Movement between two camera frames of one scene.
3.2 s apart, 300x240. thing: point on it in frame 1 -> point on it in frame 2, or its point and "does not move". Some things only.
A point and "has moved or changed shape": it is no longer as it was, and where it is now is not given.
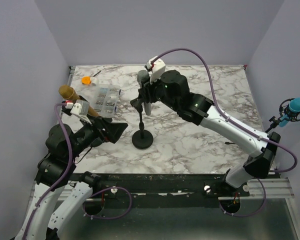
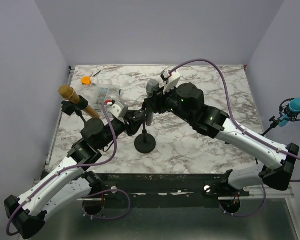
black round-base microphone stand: (142, 139) has moved or changed shape
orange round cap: (86, 80) does not move
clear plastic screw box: (105, 98) does not move
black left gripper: (115, 130) -> (132, 122)
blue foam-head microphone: (296, 105) does not move
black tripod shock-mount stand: (285, 115) does not move
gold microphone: (69, 93) does not move
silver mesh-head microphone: (143, 77) has moved or changed shape
